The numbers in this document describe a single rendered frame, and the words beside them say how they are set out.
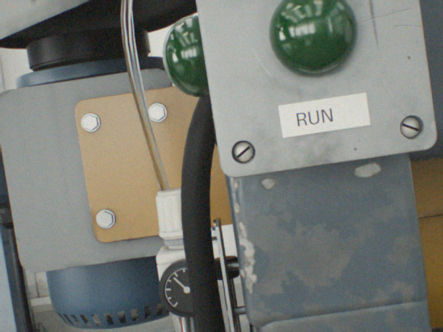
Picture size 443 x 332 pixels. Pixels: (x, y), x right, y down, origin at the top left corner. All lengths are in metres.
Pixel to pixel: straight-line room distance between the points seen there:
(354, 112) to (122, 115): 0.45
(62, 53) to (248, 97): 0.51
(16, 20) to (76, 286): 0.25
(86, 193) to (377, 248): 0.43
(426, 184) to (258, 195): 0.28
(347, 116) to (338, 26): 0.03
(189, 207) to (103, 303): 0.43
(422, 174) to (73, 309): 0.36
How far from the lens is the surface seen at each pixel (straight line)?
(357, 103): 0.29
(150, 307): 0.78
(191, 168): 0.34
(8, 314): 5.37
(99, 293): 0.77
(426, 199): 0.59
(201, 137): 0.34
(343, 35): 0.27
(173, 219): 0.55
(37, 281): 5.76
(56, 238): 0.74
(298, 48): 0.27
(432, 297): 0.65
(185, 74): 0.29
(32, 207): 0.74
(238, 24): 0.28
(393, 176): 0.33
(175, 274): 0.53
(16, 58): 5.70
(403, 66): 0.29
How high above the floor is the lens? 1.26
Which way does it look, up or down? 3 degrees down
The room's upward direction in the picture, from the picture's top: 8 degrees counter-clockwise
